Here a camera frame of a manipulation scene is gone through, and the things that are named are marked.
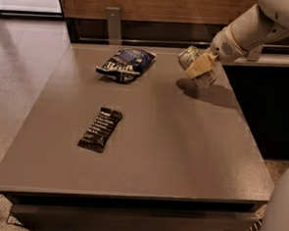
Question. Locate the grey low table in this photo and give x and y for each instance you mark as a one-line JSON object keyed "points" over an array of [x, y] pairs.
{"points": [[181, 158]]}

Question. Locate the wooden wall panel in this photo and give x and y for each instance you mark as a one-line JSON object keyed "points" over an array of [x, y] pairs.
{"points": [[160, 11]]}

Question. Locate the black snack bar wrapper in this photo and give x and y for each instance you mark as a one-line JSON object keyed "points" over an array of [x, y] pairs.
{"points": [[99, 132]]}

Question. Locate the right metal wall bracket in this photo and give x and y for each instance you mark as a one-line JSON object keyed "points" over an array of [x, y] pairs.
{"points": [[254, 54]]}

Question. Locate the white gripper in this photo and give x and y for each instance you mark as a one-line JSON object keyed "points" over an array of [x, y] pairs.
{"points": [[224, 47]]}

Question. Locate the blue chip bag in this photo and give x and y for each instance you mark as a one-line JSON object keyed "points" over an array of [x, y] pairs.
{"points": [[127, 65]]}

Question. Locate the metal wall bracket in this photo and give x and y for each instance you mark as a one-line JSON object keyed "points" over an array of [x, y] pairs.
{"points": [[114, 26], [254, 54]]}

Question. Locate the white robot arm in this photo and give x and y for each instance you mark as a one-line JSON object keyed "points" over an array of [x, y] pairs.
{"points": [[263, 23]]}

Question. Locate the striped black white tube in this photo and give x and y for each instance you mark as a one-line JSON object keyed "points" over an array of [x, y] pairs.
{"points": [[256, 226]]}

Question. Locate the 7up soda can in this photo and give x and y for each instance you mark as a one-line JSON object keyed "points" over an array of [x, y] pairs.
{"points": [[189, 56]]}

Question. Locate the left metal wall bracket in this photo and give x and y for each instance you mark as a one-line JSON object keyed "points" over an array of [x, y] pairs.
{"points": [[114, 26]]}

